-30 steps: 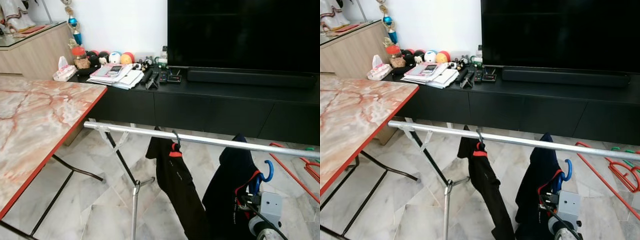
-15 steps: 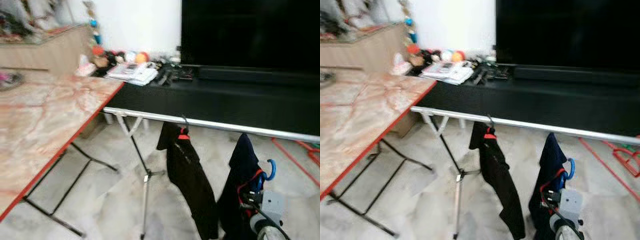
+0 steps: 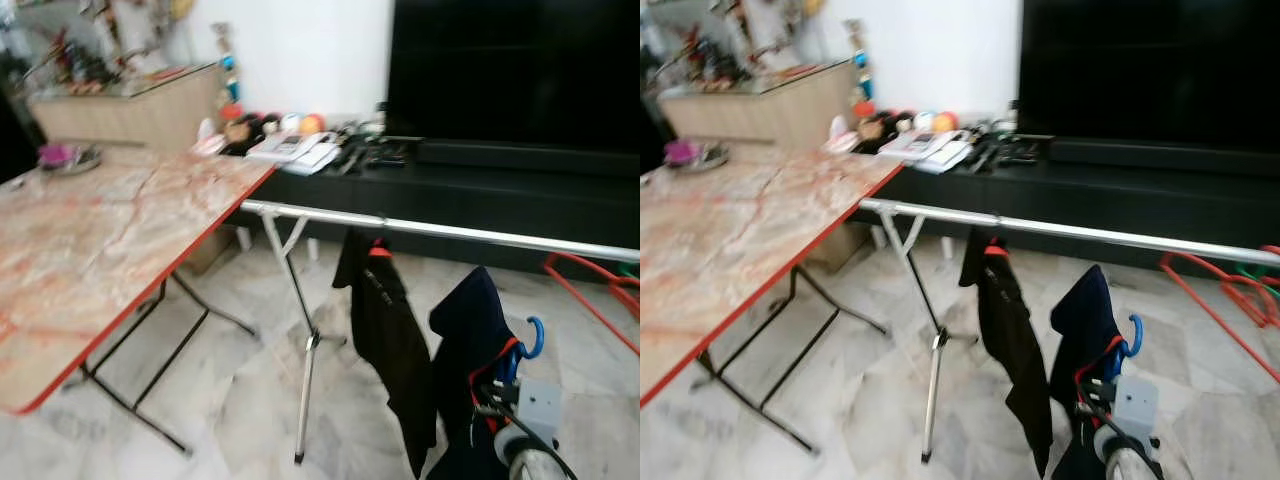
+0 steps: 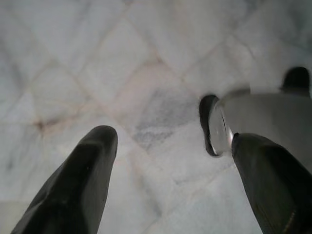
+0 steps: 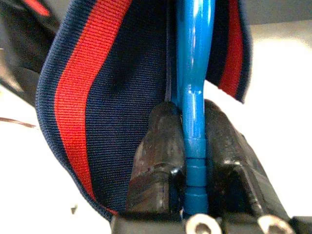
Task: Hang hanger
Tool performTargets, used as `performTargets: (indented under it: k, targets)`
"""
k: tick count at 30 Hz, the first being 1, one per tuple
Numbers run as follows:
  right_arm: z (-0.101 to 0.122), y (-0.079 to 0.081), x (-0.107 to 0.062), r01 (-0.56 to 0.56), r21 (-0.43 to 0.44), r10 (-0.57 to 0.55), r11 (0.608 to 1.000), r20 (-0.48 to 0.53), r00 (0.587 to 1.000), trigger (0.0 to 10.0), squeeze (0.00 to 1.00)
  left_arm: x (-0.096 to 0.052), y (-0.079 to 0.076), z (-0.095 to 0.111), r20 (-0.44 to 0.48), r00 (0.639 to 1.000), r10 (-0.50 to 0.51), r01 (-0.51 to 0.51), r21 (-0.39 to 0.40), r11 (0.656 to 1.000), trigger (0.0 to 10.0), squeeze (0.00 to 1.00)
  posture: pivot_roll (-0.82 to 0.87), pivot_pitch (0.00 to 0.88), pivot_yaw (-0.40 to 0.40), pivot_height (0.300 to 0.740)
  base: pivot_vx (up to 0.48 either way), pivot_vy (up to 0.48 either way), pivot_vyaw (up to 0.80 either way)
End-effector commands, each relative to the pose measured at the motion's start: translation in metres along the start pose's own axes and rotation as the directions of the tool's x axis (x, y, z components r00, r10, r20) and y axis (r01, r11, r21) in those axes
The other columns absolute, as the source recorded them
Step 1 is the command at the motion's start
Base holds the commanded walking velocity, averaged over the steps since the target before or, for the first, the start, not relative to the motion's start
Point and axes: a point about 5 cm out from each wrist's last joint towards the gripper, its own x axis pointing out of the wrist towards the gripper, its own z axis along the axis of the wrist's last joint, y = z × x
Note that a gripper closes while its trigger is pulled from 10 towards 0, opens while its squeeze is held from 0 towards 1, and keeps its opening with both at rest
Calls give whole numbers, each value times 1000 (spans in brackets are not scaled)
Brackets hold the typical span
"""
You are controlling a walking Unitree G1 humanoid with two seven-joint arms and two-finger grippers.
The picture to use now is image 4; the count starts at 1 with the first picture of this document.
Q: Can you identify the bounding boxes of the black robot foot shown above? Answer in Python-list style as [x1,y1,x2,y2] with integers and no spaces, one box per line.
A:
[279,66,312,98]

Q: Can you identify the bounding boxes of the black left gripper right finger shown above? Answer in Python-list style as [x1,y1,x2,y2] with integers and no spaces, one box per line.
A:
[231,132,312,234]

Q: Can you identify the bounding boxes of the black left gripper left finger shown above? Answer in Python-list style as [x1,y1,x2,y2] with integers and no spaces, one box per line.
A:
[11,125,118,234]

